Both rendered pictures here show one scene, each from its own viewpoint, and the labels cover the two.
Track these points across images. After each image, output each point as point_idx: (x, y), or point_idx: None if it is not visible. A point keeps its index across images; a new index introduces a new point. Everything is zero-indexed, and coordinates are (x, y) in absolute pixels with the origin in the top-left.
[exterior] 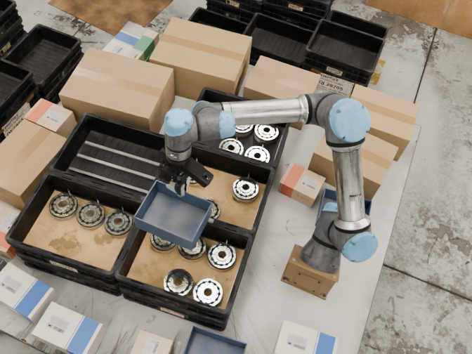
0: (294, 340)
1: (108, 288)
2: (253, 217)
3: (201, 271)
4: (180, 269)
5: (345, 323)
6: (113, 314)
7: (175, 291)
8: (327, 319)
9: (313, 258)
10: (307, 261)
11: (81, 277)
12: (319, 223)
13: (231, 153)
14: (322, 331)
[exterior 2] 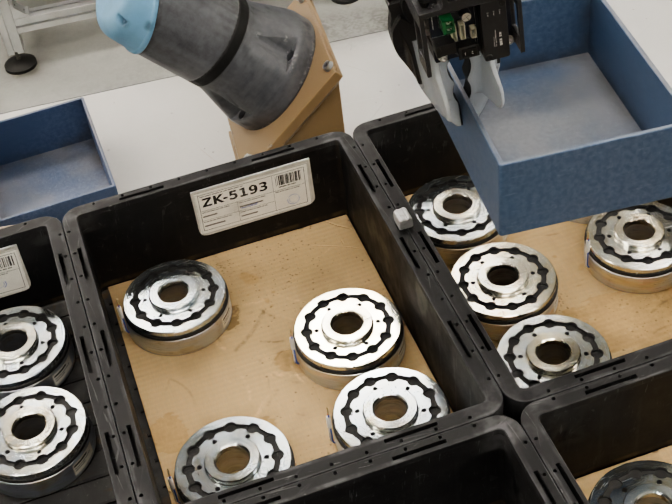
0: None
1: None
2: (257, 248)
3: (542, 242)
4: (601, 253)
5: (348, 68)
6: None
7: (669, 221)
8: (369, 92)
9: (293, 31)
10: (307, 49)
11: None
12: (194, 20)
13: (85, 338)
14: (405, 85)
